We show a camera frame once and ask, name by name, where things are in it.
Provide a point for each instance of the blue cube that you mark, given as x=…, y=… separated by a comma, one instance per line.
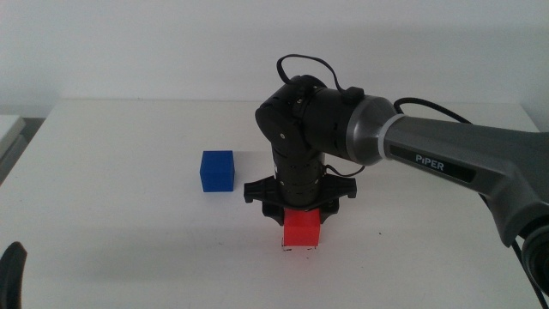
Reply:
x=217, y=171

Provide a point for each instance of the red cube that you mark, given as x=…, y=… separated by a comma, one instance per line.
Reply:
x=302, y=232

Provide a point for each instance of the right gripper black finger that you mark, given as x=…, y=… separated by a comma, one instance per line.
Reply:
x=273, y=212
x=329, y=212

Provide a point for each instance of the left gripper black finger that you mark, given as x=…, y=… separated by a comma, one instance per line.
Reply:
x=12, y=279

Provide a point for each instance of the right black grey Piper arm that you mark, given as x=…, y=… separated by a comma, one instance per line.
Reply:
x=429, y=141

